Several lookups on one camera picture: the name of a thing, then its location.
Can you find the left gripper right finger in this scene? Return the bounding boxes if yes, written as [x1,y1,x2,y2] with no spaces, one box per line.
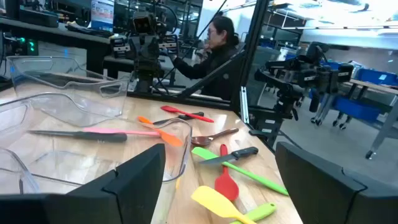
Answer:
[274,141,366,224]

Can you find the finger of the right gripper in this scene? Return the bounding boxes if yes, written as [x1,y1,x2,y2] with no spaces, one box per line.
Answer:
[136,35,149,63]
[148,35,161,63]

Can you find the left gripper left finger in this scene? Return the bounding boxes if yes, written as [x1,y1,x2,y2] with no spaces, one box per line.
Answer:
[67,142,167,224]

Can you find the orange silicone spatula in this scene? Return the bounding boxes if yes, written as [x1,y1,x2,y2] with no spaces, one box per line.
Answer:
[137,115,184,147]

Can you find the red silicone spatula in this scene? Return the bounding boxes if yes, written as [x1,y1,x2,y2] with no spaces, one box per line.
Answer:
[160,105,215,123]

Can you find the pink silicone spatula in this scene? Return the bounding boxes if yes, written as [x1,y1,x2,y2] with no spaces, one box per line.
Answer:
[82,126,161,137]

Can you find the yellow silicone spatula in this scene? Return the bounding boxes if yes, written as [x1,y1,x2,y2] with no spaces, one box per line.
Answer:
[190,185,257,224]

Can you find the clear plastic bin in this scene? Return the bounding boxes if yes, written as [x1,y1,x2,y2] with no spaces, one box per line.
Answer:
[0,91,193,224]
[0,145,43,195]
[6,55,131,128]

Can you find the black grey work gloves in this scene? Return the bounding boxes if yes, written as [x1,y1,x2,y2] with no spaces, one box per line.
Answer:
[65,21,113,38]

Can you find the white blue label container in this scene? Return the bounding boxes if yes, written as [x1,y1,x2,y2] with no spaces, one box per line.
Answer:
[91,0,115,33]

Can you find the person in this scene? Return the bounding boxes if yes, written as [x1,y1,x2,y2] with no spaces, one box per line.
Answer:
[161,15,246,101]

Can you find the green silicone spatula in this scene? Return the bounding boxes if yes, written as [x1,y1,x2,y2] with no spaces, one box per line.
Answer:
[191,146,290,197]

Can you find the dark side desk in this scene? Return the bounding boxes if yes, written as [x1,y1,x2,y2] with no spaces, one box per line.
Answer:
[0,17,175,94]

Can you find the red silicone spoon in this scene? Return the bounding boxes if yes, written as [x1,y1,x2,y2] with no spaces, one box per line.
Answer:
[214,143,240,202]

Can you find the black computer box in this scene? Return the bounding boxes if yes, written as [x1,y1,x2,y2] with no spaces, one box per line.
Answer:
[18,9,60,28]

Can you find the black controller green lights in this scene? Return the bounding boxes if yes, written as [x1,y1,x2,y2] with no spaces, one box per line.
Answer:
[0,30,40,58]

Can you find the blue plastic bin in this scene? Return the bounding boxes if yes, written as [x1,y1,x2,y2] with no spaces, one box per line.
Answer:
[332,96,382,122]
[354,67,398,86]

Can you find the wooden top workbench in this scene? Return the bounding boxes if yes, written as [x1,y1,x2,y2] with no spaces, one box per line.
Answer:
[309,77,398,160]

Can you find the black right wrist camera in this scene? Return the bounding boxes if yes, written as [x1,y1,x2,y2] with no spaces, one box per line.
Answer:
[129,12,157,35]

